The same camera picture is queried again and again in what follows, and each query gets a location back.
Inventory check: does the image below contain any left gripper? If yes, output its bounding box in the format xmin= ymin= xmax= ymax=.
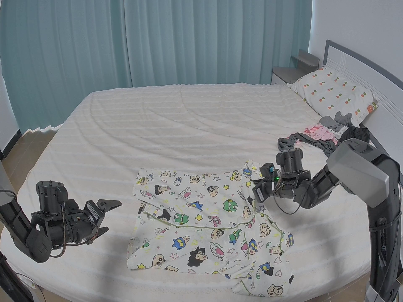
xmin=50 ymin=199 xmax=123 ymax=248

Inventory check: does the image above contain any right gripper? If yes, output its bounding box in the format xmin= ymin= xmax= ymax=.
xmin=253 ymin=177 xmax=300 ymax=204

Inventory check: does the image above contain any white printed pyjama top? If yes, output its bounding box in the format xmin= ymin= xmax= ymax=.
xmin=127 ymin=160 xmax=296 ymax=297

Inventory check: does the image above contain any pile of clothes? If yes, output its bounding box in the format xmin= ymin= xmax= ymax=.
xmin=277 ymin=111 xmax=372 ymax=156

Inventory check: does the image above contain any bed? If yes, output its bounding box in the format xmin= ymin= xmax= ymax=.
xmin=0 ymin=40 xmax=403 ymax=302

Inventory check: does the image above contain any pink garment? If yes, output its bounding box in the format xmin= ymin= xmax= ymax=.
xmin=304 ymin=124 xmax=335 ymax=141

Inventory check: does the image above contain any white printed pillow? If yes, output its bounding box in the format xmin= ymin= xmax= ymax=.
xmin=288 ymin=65 xmax=380 ymax=126

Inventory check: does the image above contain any grey bedside table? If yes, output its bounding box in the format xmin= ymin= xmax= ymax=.
xmin=271 ymin=50 xmax=320 ymax=86

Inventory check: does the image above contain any blue-green curtain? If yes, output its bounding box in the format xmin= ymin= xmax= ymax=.
xmin=0 ymin=0 xmax=312 ymax=134

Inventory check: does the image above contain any black cable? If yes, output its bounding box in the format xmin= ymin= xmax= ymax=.
xmin=271 ymin=194 xmax=304 ymax=215
xmin=50 ymin=219 xmax=68 ymax=259

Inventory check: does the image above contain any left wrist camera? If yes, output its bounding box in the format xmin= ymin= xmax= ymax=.
xmin=64 ymin=199 xmax=81 ymax=215

